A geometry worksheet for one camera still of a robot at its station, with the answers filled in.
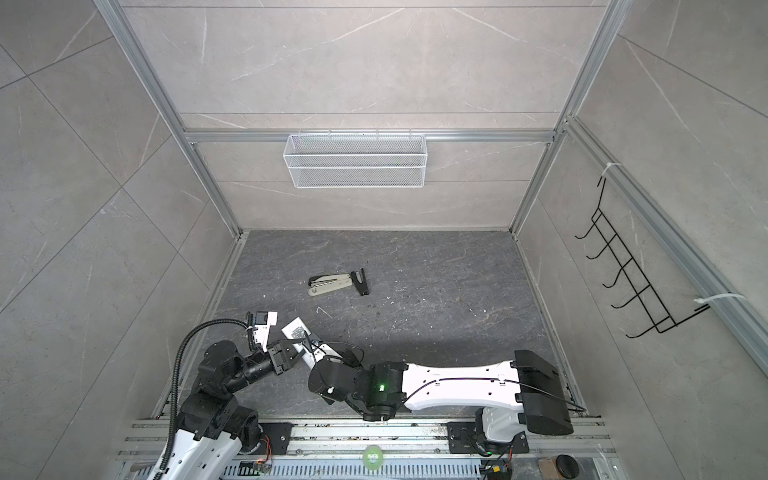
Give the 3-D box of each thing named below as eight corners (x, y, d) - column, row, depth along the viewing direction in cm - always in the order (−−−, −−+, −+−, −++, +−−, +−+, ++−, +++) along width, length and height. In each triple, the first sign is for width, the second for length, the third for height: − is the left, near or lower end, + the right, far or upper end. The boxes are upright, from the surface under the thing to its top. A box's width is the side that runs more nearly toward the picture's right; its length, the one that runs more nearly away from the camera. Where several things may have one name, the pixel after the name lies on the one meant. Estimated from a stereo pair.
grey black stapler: (308, 295, 103) (306, 290, 101) (312, 273, 109) (311, 268, 107) (369, 295, 103) (368, 291, 101) (370, 273, 109) (369, 268, 107)
